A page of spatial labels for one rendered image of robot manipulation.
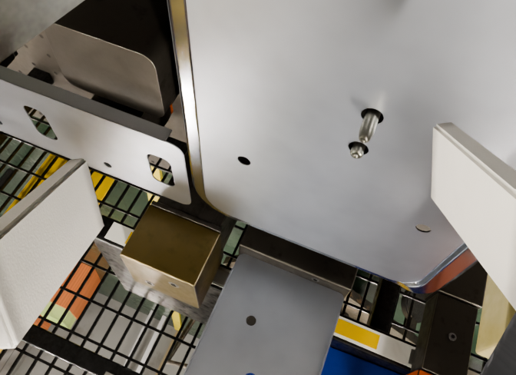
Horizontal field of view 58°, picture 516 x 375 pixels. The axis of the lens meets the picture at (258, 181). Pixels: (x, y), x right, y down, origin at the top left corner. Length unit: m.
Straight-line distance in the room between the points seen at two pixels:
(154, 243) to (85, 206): 0.28
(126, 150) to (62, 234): 0.25
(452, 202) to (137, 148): 0.28
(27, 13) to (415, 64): 0.17
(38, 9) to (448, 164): 0.18
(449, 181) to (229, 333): 0.33
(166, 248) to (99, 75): 0.18
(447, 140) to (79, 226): 0.13
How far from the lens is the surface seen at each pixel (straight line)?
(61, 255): 0.17
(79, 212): 0.18
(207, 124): 0.31
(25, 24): 0.23
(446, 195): 0.17
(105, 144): 0.42
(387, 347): 0.55
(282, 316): 0.47
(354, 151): 0.27
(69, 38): 0.37
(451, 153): 0.16
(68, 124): 0.43
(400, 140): 0.26
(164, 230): 0.47
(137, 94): 0.37
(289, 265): 0.47
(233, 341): 0.46
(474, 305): 0.55
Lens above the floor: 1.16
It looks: 28 degrees down
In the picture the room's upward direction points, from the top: 154 degrees counter-clockwise
